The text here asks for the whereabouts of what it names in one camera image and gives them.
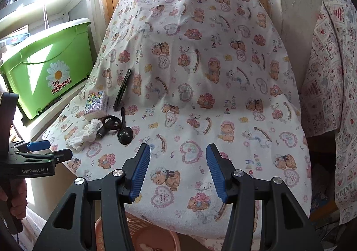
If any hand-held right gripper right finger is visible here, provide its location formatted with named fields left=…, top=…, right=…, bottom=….
left=206, top=143, right=321, bottom=251

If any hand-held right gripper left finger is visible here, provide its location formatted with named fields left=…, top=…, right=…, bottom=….
left=33, top=143, right=151, bottom=251

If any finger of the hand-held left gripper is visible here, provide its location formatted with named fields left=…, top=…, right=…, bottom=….
left=11, top=140, right=51, bottom=154
left=17, top=149, right=73, bottom=165

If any white tissue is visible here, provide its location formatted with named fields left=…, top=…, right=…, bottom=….
left=66, top=118, right=101, bottom=151

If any black spoon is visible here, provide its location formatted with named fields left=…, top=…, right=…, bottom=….
left=118, top=107, right=133, bottom=145

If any small black cylinder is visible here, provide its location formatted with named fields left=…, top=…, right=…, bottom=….
left=96, top=125, right=110, bottom=138

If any colourful tissue pack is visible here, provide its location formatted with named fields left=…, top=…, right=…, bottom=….
left=84, top=90, right=108, bottom=121

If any pink plastic basket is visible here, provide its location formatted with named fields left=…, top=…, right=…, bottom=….
left=95, top=210, right=180, bottom=251

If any person's left hand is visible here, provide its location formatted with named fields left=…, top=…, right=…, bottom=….
left=0, top=178, right=28, bottom=222

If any white cat printed cloth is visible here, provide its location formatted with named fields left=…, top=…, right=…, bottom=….
left=15, top=209, right=56, bottom=251

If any green plastic storage bin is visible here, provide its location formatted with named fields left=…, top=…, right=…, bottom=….
left=0, top=18, right=94, bottom=120

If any bear printed cloth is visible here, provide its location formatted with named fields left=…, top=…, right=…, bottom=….
left=42, top=0, right=311, bottom=243

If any stack of books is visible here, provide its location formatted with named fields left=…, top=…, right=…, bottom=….
left=0, top=33, right=31, bottom=46

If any white shelf unit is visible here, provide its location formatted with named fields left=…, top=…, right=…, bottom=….
left=0, top=0, right=109, bottom=142

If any pink patchwork printed cloth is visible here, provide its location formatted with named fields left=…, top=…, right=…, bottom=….
left=300, top=0, right=357, bottom=225

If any white hanging cord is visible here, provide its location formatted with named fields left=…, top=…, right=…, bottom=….
left=43, top=2, right=52, bottom=29

